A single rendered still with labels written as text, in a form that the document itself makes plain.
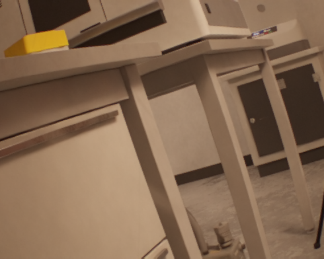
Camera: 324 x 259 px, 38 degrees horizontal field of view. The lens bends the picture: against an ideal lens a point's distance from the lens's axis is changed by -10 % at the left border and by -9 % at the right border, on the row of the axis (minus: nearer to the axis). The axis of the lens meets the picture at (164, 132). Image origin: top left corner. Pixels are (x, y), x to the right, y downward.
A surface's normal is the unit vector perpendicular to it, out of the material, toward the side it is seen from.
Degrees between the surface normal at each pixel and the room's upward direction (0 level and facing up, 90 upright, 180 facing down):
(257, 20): 105
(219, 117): 90
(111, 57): 90
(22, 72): 90
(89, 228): 90
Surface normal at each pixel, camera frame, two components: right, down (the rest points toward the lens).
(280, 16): -0.29, 0.40
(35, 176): 0.87, -0.27
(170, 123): -0.38, 0.18
